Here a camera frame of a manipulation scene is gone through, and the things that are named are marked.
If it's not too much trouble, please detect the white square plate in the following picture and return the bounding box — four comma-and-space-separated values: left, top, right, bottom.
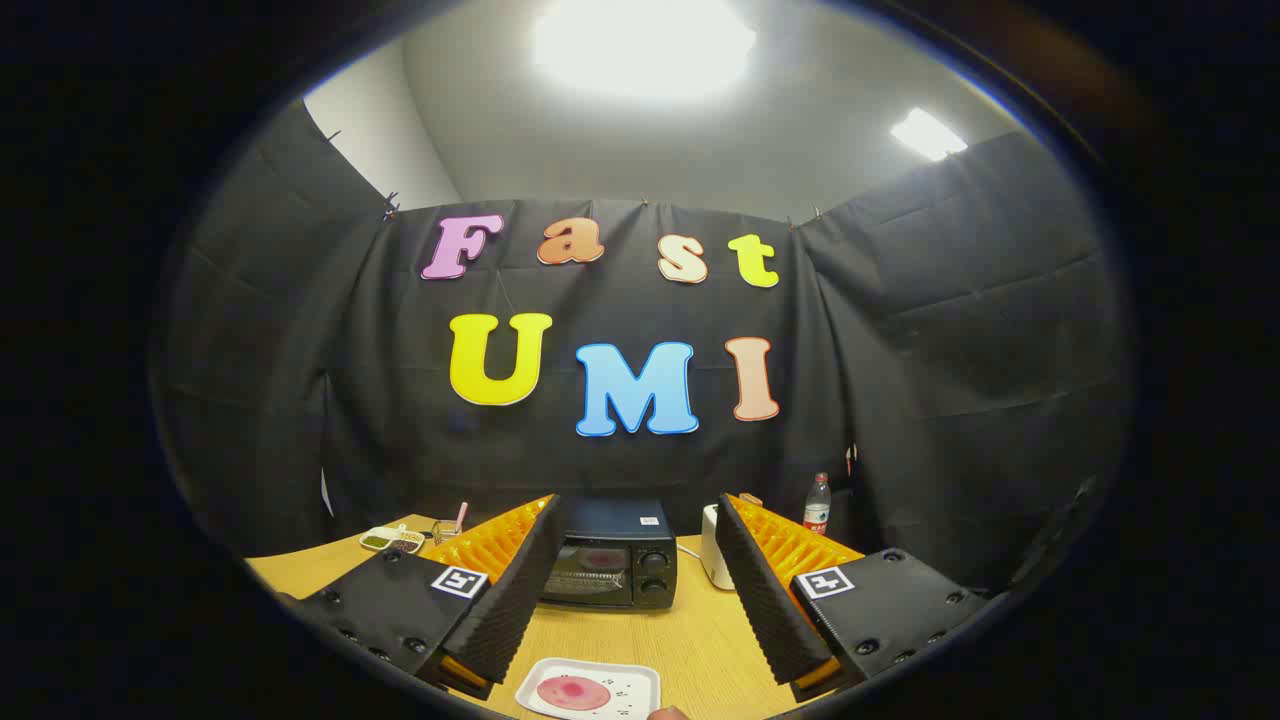
515, 657, 662, 720

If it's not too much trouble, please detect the white bread toaster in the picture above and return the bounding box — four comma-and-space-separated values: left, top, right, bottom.
700, 503, 736, 591

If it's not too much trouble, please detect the large ceiling light panel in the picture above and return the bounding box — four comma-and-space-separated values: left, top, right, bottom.
530, 0, 758, 101

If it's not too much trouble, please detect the clear water bottle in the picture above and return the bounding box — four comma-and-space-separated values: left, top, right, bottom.
802, 472, 832, 536

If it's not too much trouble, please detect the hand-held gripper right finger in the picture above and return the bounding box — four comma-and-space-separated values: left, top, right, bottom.
715, 492, 1001, 703

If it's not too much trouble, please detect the black toaster oven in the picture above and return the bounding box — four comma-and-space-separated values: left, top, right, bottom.
540, 498, 679, 611

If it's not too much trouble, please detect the white divided dish of beans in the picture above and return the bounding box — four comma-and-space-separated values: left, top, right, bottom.
359, 524, 426, 556

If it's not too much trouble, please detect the small ceiling light panel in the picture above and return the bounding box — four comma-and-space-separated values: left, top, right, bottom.
890, 107, 969, 162

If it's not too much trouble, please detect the pink ham slice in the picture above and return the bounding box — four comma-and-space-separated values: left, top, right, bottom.
537, 675, 612, 712

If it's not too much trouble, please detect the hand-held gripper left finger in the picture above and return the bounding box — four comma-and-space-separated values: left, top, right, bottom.
275, 493, 566, 701

